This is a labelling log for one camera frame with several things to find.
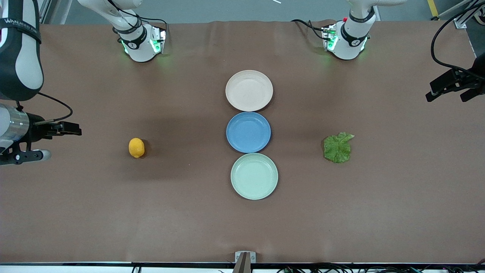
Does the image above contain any yellow lemon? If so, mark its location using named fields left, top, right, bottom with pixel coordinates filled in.
left=128, top=138, right=146, bottom=158

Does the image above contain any green lettuce leaf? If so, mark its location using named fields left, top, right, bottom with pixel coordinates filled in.
left=323, top=132, right=355, bottom=164

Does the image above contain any brown table cover sheet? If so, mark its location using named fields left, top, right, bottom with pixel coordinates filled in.
left=0, top=20, right=485, bottom=264

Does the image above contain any blue plate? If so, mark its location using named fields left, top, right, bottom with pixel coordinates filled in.
left=226, top=111, right=272, bottom=154

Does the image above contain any cream white plate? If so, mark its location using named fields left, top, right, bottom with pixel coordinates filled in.
left=225, top=70, right=274, bottom=112

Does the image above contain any pale green plate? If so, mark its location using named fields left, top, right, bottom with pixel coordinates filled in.
left=230, top=153, right=279, bottom=200

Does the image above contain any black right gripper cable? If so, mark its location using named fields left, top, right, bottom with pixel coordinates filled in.
left=15, top=92, right=74, bottom=124

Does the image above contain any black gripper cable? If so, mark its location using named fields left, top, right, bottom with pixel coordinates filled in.
left=431, top=0, right=485, bottom=76
left=15, top=92, right=74, bottom=124

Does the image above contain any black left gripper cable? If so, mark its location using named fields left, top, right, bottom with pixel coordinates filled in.
left=431, top=0, right=485, bottom=76

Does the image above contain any aluminium frame profile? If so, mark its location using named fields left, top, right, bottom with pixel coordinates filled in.
left=40, top=0, right=61, bottom=24
left=436, top=0, right=485, bottom=29

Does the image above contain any black right arm base cable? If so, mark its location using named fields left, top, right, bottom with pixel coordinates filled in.
left=108, top=0, right=168, bottom=27

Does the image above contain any black arm base cable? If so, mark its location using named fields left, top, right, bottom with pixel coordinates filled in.
left=291, top=19, right=331, bottom=41
left=108, top=0, right=168, bottom=27

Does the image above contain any black left arm base cable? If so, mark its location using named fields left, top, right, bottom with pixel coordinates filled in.
left=291, top=19, right=331, bottom=41

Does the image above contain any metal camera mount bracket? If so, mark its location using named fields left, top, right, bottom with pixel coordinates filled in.
left=232, top=251, right=257, bottom=273

